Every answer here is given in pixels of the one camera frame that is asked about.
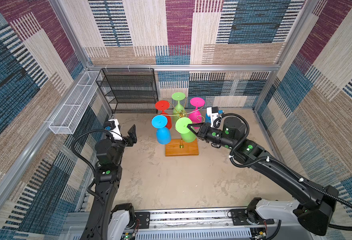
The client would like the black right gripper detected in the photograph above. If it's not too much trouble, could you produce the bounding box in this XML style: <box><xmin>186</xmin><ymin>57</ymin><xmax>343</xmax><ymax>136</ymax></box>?
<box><xmin>187</xmin><ymin>122</ymin><xmax>235</xmax><ymax>150</ymax></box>

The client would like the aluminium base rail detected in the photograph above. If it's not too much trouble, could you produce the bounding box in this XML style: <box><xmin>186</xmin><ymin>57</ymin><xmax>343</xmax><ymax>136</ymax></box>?
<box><xmin>62</xmin><ymin>206</ymin><xmax>317</xmax><ymax>240</ymax></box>

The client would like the red wine glass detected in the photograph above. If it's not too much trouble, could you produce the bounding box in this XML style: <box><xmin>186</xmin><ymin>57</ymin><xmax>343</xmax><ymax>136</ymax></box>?
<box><xmin>155</xmin><ymin>100</ymin><xmax>172</xmax><ymax>130</ymax></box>

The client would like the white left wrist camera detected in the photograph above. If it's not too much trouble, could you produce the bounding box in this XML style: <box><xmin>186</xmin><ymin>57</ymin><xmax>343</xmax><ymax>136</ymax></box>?
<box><xmin>103</xmin><ymin>119</ymin><xmax>123</xmax><ymax>141</ymax></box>

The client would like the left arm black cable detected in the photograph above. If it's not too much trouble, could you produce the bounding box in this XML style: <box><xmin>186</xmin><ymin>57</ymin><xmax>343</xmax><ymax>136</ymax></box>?
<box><xmin>70</xmin><ymin>128</ymin><xmax>117</xmax><ymax>205</ymax></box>

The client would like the gold wire glass rack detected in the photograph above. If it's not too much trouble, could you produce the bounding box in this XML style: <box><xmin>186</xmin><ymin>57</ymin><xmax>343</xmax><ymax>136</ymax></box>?
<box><xmin>162</xmin><ymin>100</ymin><xmax>205</xmax><ymax>149</ymax></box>

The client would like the pink wine glass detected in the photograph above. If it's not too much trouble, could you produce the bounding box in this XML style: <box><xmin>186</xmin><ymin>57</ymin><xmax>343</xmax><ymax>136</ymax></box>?
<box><xmin>189</xmin><ymin>97</ymin><xmax>205</xmax><ymax>123</ymax></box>

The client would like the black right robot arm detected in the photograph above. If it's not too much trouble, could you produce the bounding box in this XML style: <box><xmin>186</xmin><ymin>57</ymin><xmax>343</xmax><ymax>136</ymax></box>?
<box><xmin>186</xmin><ymin>114</ymin><xmax>338</xmax><ymax>236</ymax></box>

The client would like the blue wine glass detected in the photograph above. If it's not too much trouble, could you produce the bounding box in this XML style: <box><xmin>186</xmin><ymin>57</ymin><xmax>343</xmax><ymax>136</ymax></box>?
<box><xmin>152</xmin><ymin>115</ymin><xmax>172</xmax><ymax>145</ymax></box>
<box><xmin>205</xmin><ymin>110</ymin><xmax>224</xmax><ymax>123</ymax></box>

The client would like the white mesh wall basket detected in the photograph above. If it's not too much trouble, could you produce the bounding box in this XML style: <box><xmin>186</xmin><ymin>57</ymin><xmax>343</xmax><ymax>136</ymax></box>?
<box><xmin>49</xmin><ymin>71</ymin><xmax>99</xmax><ymax>135</ymax></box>

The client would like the green wine glass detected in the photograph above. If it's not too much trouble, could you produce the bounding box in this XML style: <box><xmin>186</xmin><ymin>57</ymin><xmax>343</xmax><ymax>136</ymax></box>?
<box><xmin>172</xmin><ymin>92</ymin><xmax>186</xmax><ymax>117</ymax></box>
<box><xmin>175</xmin><ymin>117</ymin><xmax>196</xmax><ymax>143</ymax></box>

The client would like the wooden rack base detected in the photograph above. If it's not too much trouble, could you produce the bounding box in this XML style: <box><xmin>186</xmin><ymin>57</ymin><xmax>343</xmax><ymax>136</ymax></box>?
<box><xmin>165</xmin><ymin>139</ymin><xmax>199</xmax><ymax>157</ymax></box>

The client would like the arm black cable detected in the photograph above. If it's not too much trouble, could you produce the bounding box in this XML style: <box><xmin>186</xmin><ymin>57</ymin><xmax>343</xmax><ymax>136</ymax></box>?
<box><xmin>70</xmin><ymin>128</ymin><xmax>117</xmax><ymax>205</ymax></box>
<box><xmin>214</xmin><ymin>113</ymin><xmax>352</xmax><ymax>232</ymax></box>

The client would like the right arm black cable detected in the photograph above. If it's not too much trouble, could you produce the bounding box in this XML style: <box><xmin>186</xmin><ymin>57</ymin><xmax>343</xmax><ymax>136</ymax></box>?
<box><xmin>214</xmin><ymin>113</ymin><xmax>352</xmax><ymax>232</ymax></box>

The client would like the black mesh shelf rack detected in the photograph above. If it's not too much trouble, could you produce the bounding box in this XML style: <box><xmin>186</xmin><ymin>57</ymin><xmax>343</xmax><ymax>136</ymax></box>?
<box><xmin>96</xmin><ymin>68</ymin><xmax>159</xmax><ymax>114</ymax></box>

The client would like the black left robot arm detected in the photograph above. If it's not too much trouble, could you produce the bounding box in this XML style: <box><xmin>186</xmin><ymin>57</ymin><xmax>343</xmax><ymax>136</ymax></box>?
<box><xmin>71</xmin><ymin>124</ymin><xmax>137</xmax><ymax>240</ymax></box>

